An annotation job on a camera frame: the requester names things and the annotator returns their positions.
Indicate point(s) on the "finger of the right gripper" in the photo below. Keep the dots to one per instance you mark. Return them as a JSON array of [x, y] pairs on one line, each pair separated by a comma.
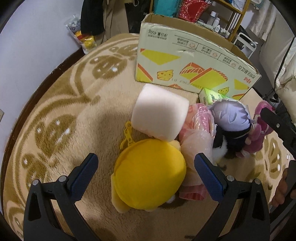
[[275, 120]]

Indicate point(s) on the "pink bagged plush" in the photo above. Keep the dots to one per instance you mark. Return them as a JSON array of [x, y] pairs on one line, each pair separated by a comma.
[[196, 136]]

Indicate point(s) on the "beige coat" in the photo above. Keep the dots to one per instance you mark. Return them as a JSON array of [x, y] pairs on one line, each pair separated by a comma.
[[114, 19]]

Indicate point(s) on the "white softbox light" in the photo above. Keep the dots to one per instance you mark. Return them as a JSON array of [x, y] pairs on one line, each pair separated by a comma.
[[277, 55]]

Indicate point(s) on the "teal bag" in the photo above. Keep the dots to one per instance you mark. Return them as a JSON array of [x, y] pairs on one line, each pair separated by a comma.
[[166, 7]]

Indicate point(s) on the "wooden shelf unit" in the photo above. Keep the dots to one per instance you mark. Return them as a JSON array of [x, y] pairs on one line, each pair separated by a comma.
[[227, 15]]

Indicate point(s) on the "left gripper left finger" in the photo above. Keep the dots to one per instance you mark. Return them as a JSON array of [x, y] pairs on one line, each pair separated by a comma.
[[40, 221]]

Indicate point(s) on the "plastic bag with toys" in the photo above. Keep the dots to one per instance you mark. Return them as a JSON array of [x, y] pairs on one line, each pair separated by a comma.
[[86, 41]]

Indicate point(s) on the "beige patterned rug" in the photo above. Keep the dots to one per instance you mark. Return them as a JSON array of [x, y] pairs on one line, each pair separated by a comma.
[[84, 112]]

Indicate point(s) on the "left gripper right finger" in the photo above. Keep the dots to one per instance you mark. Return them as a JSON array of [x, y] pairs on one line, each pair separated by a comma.
[[252, 221]]

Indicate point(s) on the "black coat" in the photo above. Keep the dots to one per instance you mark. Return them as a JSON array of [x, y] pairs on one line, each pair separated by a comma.
[[92, 17]]

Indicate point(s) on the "lavender haired plush doll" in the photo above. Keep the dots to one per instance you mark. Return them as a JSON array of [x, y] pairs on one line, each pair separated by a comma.
[[233, 123]]

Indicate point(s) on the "yellow round plush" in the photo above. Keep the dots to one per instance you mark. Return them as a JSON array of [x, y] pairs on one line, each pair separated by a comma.
[[147, 174]]

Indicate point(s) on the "green tissue pack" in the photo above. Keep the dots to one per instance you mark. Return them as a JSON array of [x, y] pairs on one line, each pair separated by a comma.
[[208, 97]]

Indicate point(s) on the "printed cardboard box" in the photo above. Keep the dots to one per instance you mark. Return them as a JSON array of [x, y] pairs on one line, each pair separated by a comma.
[[179, 54]]

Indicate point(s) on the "white foam block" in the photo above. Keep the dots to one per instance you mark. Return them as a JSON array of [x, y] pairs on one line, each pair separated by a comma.
[[159, 113]]

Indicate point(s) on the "red gift bag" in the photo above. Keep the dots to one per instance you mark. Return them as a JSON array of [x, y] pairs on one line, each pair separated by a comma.
[[191, 10]]

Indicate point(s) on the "white rolling cart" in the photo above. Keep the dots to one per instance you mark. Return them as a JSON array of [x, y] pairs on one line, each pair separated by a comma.
[[245, 44]]

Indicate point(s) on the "pink plush toy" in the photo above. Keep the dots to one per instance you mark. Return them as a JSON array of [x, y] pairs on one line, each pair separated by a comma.
[[259, 129]]

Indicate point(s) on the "person right hand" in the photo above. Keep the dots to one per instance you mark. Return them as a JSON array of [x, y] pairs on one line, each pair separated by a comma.
[[281, 190]]

